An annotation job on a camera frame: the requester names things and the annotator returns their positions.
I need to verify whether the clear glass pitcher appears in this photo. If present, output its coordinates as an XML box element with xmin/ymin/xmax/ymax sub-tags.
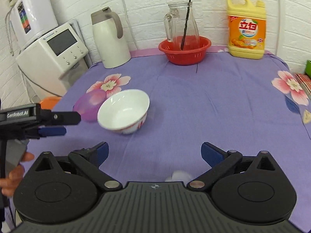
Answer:
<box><xmin>163</xmin><ymin>2</ymin><xmax>199</xmax><ymax>50</ymax></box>

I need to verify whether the cream thermos jug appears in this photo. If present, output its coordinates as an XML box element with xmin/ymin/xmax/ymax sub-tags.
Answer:
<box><xmin>91</xmin><ymin>7</ymin><xmax>131</xmax><ymax>69</ymax></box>

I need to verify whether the yellow dish soap bottle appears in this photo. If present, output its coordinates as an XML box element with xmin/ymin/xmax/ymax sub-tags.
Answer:
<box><xmin>226</xmin><ymin>0</ymin><xmax>267</xmax><ymax>59</ymax></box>

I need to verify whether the purple plastic bowl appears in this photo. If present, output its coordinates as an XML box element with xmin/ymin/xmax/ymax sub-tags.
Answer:
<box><xmin>73</xmin><ymin>89</ymin><xmax>107</xmax><ymax>123</ymax></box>

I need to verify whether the white water purifier unit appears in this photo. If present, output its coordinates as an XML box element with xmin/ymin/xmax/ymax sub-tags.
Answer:
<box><xmin>10</xmin><ymin>0</ymin><xmax>58</xmax><ymax>50</ymax></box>

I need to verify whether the red plastic colander basket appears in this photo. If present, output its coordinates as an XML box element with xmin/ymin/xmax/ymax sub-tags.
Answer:
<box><xmin>158</xmin><ymin>36</ymin><xmax>211</xmax><ymax>66</ymax></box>

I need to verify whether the black stirring stick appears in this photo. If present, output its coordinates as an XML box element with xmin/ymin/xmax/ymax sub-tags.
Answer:
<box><xmin>180</xmin><ymin>0</ymin><xmax>191</xmax><ymax>50</ymax></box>

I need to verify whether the white water dispenser machine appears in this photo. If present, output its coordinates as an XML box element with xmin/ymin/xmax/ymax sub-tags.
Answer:
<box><xmin>16</xmin><ymin>20</ymin><xmax>89</xmax><ymax>100</ymax></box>

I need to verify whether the grey power cable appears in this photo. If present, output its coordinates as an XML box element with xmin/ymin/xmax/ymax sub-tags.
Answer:
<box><xmin>17</xmin><ymin>63</ymin><xmax>64</xmax><ymax>97</ymax></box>

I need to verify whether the white red patterned bowl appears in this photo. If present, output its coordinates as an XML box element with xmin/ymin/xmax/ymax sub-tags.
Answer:
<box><xmin>97</xmin><ymin>89</ymin><xmax>150</xmax><ymax>135</ymax></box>

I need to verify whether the green cardboard box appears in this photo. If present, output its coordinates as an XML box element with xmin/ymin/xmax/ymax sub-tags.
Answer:
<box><xmin>305</xmin><ymin>60</ymin><xmax>311</xmax><ymax>78</ymax></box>

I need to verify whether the person's left hand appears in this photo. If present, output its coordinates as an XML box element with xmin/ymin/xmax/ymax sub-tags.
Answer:
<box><xmin>0</xmin><ymin>164</ymin><xmax>25</xmax><ymax>197</ymax></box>

